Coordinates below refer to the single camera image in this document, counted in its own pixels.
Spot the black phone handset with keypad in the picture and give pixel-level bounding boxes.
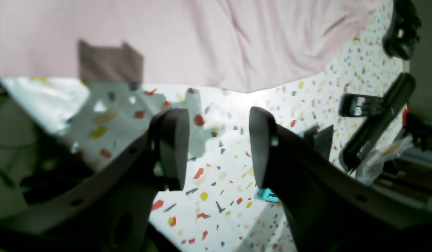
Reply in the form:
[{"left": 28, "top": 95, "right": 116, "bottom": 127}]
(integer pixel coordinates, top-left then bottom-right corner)
[{"left": 338, "top": 93, "right": 384, "bottom": 118}]

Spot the long black bar remote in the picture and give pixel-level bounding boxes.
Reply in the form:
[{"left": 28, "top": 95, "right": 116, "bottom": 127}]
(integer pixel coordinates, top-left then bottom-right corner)
[{"left": 339, "top": 72, "right": 416, "bottom": 173}]

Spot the black handheld device with grip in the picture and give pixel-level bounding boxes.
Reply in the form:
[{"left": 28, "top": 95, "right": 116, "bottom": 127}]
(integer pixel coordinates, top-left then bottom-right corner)
[{"left": 304, "top": 125, "right": 334, "bottom": 160}]

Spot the black game controller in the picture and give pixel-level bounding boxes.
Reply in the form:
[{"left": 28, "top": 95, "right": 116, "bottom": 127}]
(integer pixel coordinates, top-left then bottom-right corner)
[{"left": 382, "top": 0, "right": 422, "bottom": 61}]

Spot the teal highlighter marker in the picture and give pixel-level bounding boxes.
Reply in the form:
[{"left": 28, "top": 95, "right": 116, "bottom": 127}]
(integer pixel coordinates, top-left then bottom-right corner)
[{"left": 256, "top": 188, "right": 281, "bottom": 203}]

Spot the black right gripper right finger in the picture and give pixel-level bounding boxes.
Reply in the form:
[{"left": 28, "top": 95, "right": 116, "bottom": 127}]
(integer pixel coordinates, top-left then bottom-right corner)
[{"left": 249, "top": 107, "right": 432, "bottom": 252}]

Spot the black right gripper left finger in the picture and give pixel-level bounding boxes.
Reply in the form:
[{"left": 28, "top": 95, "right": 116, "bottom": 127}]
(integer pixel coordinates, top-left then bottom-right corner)
[{"left": 0, "top": 108, "right": 189, "bottom": 252}]

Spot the pink T-shirt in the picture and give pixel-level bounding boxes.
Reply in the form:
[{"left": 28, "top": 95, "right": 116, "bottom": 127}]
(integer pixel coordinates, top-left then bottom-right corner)
[{"left": 0, "top": 0, "right": 381, "bottom": 93}]

